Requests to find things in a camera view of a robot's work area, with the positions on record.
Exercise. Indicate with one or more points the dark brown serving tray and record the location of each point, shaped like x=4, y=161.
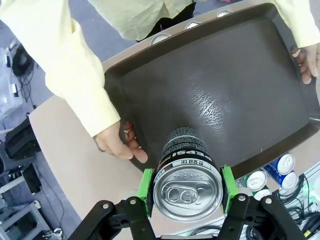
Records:
x=200, y=75

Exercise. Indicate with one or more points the person's left hand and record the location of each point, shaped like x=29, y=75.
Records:
x=311, y=62

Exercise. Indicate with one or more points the green soda can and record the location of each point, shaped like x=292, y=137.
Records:
x=256, y=181
x=262, y=194

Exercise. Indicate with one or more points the person's left forearm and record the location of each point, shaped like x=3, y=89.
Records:
x=300, y=22

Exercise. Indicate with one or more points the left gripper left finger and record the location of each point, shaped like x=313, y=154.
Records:
x=146, y=190

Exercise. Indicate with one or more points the black bag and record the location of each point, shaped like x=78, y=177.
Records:
x=20, y=140

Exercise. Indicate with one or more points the black Pepsi can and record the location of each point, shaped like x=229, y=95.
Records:
x=187, y=175
x=160, y=38

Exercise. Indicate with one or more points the green Chilsung cider can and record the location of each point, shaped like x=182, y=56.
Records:
x=223, y=13

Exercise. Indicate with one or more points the blue Pocari Sweat can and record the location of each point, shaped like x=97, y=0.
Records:
x=290, y=181
x=192, y=25
x=286, y=163

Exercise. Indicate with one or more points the person's right hand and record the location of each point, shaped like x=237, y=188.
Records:
x=117, y=142

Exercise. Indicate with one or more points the person's right forearm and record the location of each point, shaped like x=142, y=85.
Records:
x=82, y=75

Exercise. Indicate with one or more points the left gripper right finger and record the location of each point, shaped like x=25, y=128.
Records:
x=231, y=190

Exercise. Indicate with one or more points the person in yellow shirt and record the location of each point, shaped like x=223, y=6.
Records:
x=137, y=15

